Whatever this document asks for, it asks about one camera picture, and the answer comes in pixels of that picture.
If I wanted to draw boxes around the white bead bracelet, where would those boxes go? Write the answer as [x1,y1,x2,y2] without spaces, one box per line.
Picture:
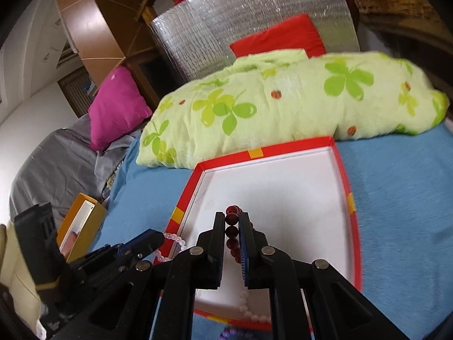
[238,287,271,324]

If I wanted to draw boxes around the orange cardboard box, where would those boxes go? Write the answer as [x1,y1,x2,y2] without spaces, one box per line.
[57,193,108,264]

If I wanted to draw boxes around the green clover pillow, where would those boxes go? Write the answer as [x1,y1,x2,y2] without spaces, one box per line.
[136,50,451,170]

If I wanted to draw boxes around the red pillow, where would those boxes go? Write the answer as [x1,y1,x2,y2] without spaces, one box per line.
[229,13,326,59]

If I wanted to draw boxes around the red cardboard box tray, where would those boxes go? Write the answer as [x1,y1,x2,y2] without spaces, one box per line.
[159,135,363,333]

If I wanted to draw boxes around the purple bead bracelet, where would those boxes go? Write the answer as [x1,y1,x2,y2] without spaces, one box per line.
[217,328,257,340]

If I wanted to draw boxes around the dark red bead bracelet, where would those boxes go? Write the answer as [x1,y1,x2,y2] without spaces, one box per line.
[225,203,255,266]

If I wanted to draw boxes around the brown slatted screen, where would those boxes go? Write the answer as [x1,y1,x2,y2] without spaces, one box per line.
[58,65,98,117]

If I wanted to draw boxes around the blue blanket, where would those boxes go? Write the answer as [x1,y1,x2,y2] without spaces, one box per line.
[90,117,453,340]

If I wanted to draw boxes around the silver foil insulation mat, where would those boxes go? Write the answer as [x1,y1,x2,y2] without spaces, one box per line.
[149,0,362,86]

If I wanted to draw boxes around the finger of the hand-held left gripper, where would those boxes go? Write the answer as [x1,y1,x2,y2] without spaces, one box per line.
[85,243,142,270]
[122,229,166,261]

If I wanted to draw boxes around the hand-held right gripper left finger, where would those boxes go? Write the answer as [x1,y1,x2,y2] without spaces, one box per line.
[72,212,227,340]

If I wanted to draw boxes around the beige leather sofa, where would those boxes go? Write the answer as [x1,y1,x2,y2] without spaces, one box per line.
[0,220,46,333]

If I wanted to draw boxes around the grey cloth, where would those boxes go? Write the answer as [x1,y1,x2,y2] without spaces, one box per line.
[9,115,142,220]

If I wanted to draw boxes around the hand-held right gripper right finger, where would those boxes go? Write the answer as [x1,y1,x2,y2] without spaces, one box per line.
[239,212,414,340]

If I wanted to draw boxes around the wicker basket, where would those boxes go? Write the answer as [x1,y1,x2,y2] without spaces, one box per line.
[336,0,453,39]

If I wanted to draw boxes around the magenta pillow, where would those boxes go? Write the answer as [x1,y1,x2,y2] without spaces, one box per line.
[88,67,153,152]

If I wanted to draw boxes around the patterned sheet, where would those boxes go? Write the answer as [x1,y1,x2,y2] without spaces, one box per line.
[101,159,124,199]

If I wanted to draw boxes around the pink bead bracelet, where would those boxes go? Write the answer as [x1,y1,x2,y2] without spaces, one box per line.
[153,232,187,264]

